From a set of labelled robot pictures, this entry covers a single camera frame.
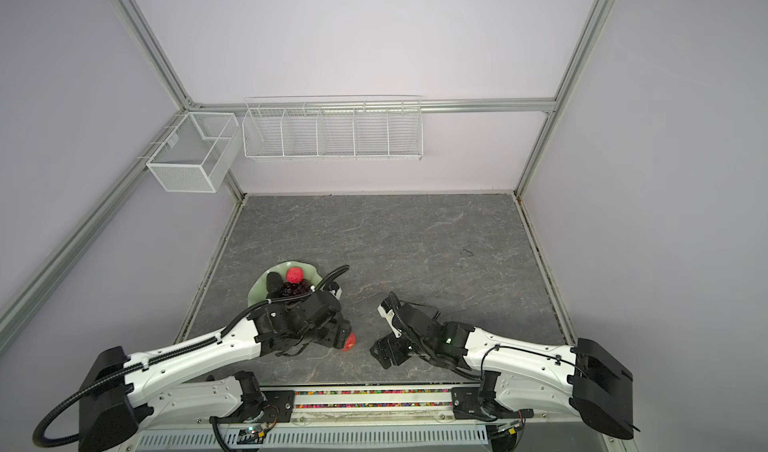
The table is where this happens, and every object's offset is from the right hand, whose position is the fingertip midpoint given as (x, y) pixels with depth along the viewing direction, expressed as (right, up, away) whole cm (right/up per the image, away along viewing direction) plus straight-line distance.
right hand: (383, 346), depth 77 cm
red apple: (-27, +16, +13) cm, 34 cm away
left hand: (-13, +4, +1) cm, 13 cm away
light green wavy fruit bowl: (-38, +12, +12) cm, 42 cm away
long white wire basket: (-16, +63, +23) cm, 69 cm away
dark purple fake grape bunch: (-27, +12, +13) cm, 32 cm away
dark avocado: (-33, +14, +13) cm, 38 cm away
